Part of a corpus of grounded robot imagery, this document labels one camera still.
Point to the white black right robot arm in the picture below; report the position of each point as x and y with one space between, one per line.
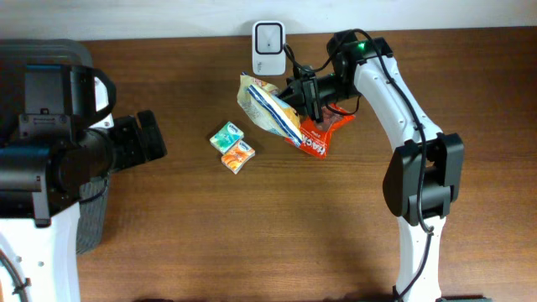
424 174

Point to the grey plastic mesh basket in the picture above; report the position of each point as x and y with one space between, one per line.
15 53

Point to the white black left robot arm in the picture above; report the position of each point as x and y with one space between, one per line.
66 138

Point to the teal tissue pack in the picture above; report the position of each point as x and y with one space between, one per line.
226 137

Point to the orange tissue pack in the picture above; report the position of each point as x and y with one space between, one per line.
236 157

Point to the white barcode scanner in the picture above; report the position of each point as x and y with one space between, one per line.
268 56

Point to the yellow snack bag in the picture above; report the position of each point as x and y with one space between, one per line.
259 101

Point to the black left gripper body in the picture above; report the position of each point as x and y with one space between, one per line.
129 147

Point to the red Hacks candy bag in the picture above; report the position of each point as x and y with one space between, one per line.
317 135

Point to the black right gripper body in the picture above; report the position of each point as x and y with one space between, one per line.
325 91

